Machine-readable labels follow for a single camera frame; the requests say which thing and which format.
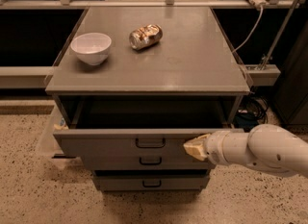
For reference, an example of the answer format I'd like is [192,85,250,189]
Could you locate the grey middle drawer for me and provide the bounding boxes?
[82,155,215,170]

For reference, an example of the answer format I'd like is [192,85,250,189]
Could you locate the clear plastic bin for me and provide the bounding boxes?
[36,107,78,169]

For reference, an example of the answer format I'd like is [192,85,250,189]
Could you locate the grey top drawer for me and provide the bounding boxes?
[54,96,233,158]

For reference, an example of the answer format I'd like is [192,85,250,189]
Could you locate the blue box with cables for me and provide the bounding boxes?
[234,91,269,130]

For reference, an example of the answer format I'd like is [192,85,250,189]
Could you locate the small toy items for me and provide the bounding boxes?
[54,124,68,130]

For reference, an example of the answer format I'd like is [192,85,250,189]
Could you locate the grey drawer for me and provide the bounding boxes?
[92,169,210,191]
[54,96,233,158]
[82,155,215,170]

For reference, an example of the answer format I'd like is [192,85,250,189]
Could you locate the white power cable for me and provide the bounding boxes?
[231,4,265,55]

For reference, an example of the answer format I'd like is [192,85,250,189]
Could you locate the grey bottom drawer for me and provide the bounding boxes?
[92,169,210,191]

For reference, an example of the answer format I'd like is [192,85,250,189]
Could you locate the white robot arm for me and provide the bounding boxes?
[184,124,308,177]

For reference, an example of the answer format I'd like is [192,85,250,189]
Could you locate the white ceramic bowl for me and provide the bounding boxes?
[70,33,112,65]

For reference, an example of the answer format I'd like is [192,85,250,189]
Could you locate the grey drawer cabinet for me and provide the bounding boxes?
[46,7,249,123]

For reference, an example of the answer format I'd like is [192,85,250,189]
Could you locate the crushed metallic can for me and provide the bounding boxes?
[129,24,163,50]

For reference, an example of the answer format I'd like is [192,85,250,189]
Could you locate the slanted metal rod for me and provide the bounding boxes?
[256,0,299,70]

